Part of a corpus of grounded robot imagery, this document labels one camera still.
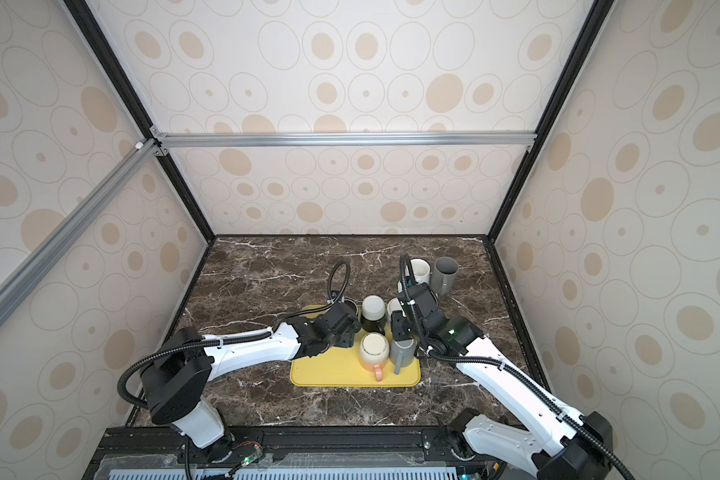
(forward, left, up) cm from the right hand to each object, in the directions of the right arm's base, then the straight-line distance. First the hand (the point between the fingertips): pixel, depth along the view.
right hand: (399, 317), depth 78 cm
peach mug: (-7, +7, -8) cm, 12 cm away
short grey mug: (-6, -1, -9) cm, 11 cm away
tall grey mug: (+19, -16, -7) cm, 26 cm away
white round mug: (+27, -11, -14) cm, 32 cm away
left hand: (+2, +13, -9) cm, 15 cm away
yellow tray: (-6, +15, -17) cm, 24 cm away
